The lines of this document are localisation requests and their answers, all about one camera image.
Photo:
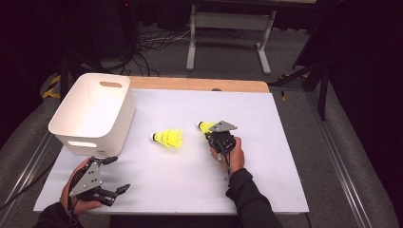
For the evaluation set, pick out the dark device with red light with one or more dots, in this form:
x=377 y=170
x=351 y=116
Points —
x=128 y=19

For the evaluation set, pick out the aluminium floor rail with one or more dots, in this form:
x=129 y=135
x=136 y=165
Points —
x=339 y=164
x=28 y=171

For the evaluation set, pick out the person's left hand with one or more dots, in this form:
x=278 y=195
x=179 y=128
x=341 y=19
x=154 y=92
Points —
x=83 y=208

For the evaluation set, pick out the dark table grommet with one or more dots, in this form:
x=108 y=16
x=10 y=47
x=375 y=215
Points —
x=216 y=89

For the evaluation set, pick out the grey metal frame desk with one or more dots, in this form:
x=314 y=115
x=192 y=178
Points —
x=231 y=20

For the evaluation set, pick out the white plastic storage bin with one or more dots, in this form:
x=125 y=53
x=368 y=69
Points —
x=92 y=107

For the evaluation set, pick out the black tripod stand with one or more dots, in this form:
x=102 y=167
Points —
x=323 y=95
x=64 y=79

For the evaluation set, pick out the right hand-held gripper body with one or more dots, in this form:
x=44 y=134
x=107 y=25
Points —
x=223 y=139

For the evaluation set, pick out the yellow plastic shuttlecock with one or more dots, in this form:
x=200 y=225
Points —
x=205 y=127
x=178 y=139
x=163 y=138

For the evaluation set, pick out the person's right hand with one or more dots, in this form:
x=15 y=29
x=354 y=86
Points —
x=236 y=160

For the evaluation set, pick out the yellow black hazard tape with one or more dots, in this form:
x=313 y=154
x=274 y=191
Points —
x=52 y=91
x=283 y=95

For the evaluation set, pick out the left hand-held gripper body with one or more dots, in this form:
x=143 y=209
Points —
x=88 y=180

